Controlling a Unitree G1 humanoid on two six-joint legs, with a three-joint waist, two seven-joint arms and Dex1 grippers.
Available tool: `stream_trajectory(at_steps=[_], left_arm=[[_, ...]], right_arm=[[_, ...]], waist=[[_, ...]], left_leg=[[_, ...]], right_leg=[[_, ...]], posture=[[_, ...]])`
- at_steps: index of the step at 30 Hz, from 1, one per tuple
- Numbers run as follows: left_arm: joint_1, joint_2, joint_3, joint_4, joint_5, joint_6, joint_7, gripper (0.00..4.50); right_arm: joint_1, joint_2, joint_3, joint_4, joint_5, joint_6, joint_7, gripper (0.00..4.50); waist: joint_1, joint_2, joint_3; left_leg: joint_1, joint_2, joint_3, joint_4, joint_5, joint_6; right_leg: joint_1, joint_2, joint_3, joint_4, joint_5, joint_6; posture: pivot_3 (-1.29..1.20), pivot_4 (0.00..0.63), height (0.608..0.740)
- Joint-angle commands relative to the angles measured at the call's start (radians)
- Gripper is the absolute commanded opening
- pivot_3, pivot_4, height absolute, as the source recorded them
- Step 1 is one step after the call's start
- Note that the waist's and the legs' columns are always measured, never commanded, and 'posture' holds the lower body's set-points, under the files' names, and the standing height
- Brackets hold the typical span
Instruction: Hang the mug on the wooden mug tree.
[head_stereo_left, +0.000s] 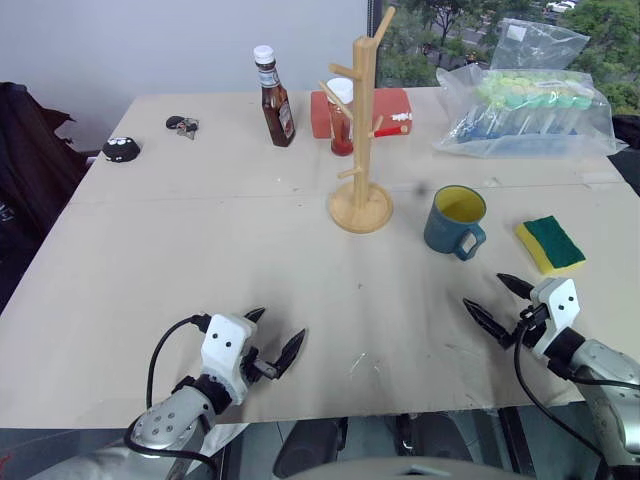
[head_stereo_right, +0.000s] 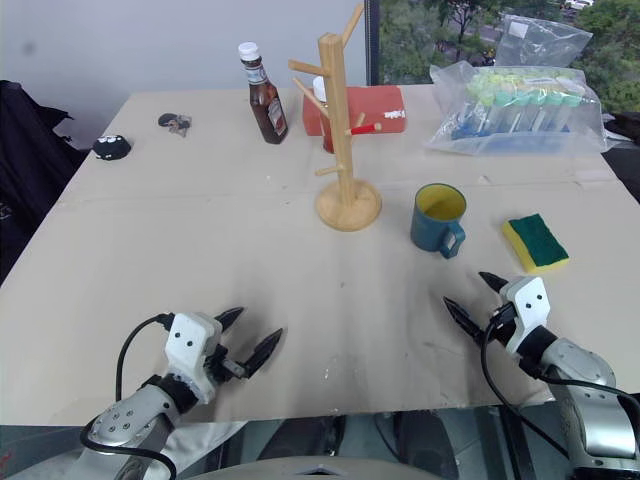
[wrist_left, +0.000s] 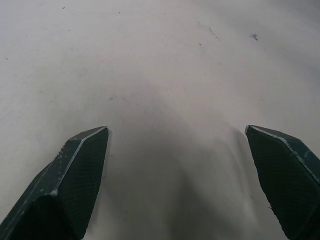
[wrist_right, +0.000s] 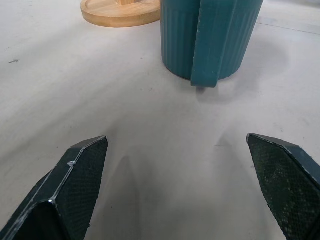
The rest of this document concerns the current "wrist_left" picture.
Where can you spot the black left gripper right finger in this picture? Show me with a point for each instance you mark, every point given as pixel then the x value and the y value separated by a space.
pixel 287 180

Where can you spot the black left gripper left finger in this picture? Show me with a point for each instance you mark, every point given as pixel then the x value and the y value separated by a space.
pixel 67 185

